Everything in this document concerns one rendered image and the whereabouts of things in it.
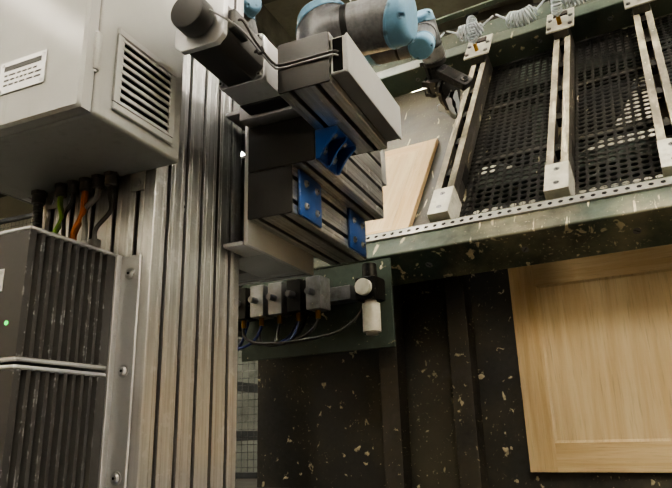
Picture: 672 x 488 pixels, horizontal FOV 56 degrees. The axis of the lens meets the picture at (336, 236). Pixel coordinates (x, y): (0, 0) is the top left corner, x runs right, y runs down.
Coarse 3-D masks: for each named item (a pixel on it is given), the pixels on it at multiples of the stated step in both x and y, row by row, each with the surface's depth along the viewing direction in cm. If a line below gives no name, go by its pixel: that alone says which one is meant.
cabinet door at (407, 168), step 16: (416, 144) 225; (432, 144) 220; (400, 160) 221; (416, 160) 215; (432, 160) 214; (400, 176) 212; (416, 176) 206; (384, 192) 208; (400, 192) 203; (416, 192) 198; (384, 208) 199; (400, 208) 194; (416, 208) 192; (368, 224) 195; (384, 224) 191; (400, 224) 187
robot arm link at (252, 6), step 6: (246, 0) 184; (252, 0) 185; (258, 0) 187; (246, 6) 184; (252, 6) 185; (258, 6) 186; (246, 12) 186; (252, 12) 186; (258, 12) 189; (246, 18) 188; (252, 18) 190
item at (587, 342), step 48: (528, 288) 175; (576, 288) 168; (624, 288) 163; (528, 336) 171; (576, 336) 166; (624, 336) 160; (528, 384) 168; (576, 384) 163; (624, 384) 157; (528, 432) 165; (576, 432) 160; (624, 432) 155
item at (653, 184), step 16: (592, 192) 153; (608, 192) 151; (624, 192) 148; (512, 208) 162; (528, 208) 159; (544, 208) 157; (432, 224) 172; (448, 224) 169; (464, 224) 167; (368, 240) 180
